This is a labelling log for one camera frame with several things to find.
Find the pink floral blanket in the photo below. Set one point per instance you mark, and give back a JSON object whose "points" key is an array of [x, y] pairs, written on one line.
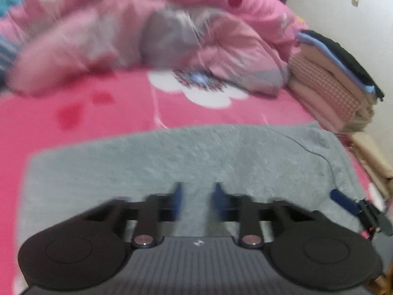
{"points": [[92, 113]]}

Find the beige folded garment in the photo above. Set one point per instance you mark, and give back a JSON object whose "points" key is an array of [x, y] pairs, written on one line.
{"points": [[363, 107]]}

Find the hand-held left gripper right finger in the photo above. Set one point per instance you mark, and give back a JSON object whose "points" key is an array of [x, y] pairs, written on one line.
{"points": [[218, 199]]}

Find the beige folded pants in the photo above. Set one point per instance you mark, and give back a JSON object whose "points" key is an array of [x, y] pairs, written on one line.
{"points": [[374, 156]]}

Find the pale pink folded garment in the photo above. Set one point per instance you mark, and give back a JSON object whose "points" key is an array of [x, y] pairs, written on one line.
{"points": [[310, 107]]}

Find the blue folded garment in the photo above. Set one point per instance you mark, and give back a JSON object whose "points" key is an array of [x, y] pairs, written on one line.
{"points": [[310, 40]]}

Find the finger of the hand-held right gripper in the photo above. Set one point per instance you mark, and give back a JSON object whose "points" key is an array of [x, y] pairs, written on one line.
{"points": [[342, 201]]}

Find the pink and blue printed quilt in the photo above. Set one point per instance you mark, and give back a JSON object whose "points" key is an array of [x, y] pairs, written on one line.
{"points": [[107, 15]]}

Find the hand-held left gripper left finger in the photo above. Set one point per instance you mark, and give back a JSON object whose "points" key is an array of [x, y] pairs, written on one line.
{"points": [[177, 199]]}

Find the checked folded garment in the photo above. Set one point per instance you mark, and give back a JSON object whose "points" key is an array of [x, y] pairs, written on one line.
{"points": [[322, 83]]}

